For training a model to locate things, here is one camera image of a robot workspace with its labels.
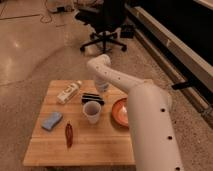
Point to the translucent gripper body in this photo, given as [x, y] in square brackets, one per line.
[101, 88]

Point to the white plastic bottle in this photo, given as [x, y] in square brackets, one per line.
[71, 90]

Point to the wooden table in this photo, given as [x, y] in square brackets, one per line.
[103, 143]

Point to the red chili pepper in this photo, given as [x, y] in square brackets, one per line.
[69, 135]

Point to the long grey rail beam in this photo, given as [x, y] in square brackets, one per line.
[200, 71]

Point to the black office chair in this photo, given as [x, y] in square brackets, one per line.
[105, 19]

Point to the orange bowl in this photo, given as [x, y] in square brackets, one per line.
[119, 112]

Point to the blue sponge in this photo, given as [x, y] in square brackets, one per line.
[52, 120]

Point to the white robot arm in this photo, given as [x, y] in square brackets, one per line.
[153, 138]

